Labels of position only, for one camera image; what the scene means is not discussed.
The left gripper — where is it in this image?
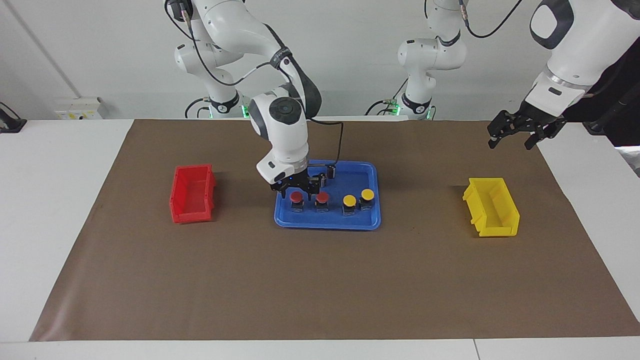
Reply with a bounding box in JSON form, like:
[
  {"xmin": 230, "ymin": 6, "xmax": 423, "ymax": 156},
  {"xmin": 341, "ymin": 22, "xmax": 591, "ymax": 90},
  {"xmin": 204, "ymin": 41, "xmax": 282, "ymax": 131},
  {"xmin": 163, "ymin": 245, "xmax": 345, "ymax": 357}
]
[{"xmin": 487, "ymin": 100, "xmax": 569, "ymax": 151}]

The red plastic bin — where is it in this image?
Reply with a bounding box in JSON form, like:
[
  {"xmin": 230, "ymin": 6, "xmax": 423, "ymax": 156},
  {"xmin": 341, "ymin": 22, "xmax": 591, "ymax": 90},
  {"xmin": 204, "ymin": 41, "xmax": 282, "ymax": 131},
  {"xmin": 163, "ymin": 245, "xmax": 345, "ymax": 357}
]
[{"xmin": 169, "ymin": 164, "xmax": 217, "ymax": 225}]

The white wall socket box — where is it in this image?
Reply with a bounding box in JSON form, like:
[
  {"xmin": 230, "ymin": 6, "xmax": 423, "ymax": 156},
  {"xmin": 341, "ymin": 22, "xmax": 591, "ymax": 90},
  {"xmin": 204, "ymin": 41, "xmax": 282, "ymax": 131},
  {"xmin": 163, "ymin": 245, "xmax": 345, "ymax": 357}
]
[{"xmin": 53, "ymin": 96, "xmax": 109, "ymax": 120}]

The yellow plastic bin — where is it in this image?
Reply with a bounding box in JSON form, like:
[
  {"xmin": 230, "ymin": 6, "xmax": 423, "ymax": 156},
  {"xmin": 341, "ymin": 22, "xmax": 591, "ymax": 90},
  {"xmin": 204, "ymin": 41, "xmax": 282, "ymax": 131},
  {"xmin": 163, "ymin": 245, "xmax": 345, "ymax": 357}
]
[{"xmin": 462, "ymin": 177, "xmax": 521, "ymax": 238}]

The black cable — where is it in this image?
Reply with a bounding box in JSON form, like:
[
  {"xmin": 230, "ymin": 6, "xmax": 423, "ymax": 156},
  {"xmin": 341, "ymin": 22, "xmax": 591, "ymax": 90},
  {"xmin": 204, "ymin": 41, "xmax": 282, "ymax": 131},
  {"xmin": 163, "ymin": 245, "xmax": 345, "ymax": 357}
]
[
  {"xmin": 184, "ymin": 96, "xmax": 213, "ymax": 120},
  {"xmin": 364, "ymin": 77, "xmax": 410, "ymax": 117},
  {"xmin": 166, "ymin": 0, "xmax": 279, "ymax": 87},
  {"xmin": 458, "ymin": 0, "xmax": 524, "ymax": 39},
  {"xmin": 306, "ymin": 117, "xmax": 345, "ymax": 180}
]

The black stand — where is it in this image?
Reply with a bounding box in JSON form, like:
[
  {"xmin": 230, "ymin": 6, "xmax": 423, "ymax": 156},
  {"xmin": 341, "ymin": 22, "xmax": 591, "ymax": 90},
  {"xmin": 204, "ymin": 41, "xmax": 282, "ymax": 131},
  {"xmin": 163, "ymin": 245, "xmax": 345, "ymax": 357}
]
[{"xmin": 0, "ymin": 101, "xmax": 28, "ymax": 134}]

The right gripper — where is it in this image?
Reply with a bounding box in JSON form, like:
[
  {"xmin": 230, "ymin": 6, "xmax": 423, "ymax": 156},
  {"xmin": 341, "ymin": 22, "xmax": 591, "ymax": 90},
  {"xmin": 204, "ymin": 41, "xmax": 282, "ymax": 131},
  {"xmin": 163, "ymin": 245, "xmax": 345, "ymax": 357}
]
[{"xmin": 269, "ymin": 169, "xmax": 328, "ymax": 202}]

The blue plastic tray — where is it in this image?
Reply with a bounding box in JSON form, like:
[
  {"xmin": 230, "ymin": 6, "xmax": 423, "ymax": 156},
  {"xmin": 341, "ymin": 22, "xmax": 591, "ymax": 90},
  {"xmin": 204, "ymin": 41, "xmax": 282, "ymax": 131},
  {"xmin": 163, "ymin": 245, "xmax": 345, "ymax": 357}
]
[{"xmin": 273, "ymin": 160, "xmax": 382, "ymax": 231}]

